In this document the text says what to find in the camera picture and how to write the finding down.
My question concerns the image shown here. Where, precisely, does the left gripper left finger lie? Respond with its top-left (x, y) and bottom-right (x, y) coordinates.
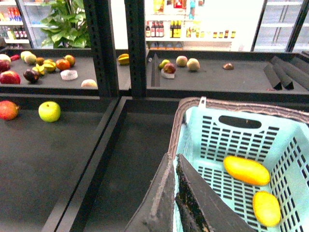
top-left (124, 153), bottom-right (175, 232)

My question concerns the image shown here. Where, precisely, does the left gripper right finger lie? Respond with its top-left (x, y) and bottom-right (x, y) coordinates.
top-left (175, 154), bottom-right (254, 232)

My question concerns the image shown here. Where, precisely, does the red apple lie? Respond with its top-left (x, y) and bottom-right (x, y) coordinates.
top-left (0, 71), bottom-right (21, 85)

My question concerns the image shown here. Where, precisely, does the yellow star fruit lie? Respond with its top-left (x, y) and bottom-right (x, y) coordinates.
top-left (118, 53), bottom-right (129, 65)

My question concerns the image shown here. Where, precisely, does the green potted plant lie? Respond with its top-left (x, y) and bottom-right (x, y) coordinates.
top-left (41, 0), bottom-right (91, 48)

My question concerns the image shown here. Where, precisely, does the red pomegranate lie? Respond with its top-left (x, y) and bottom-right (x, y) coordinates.
top-left (0, 101), bottom-right (20, 120)

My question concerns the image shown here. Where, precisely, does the black shelf upright post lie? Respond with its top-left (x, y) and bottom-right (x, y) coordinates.
top-left (125, 0), bottom-right (146, 98)

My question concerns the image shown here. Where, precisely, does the yellow mango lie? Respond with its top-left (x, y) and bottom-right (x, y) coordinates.
top-left (223, 156), bottom-right (270, 186)

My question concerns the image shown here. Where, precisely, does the light blue plastic basket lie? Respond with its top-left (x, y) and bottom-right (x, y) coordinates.
top-left (177, 106), bottom-right (309, 232)

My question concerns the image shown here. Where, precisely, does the yellow lemon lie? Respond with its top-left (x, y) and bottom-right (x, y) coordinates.
top-left (253, 191), bottom-right (281, 227)

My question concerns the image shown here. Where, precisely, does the green apple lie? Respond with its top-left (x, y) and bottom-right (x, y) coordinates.
top-left (38, 101), bottom-right (61, 123)

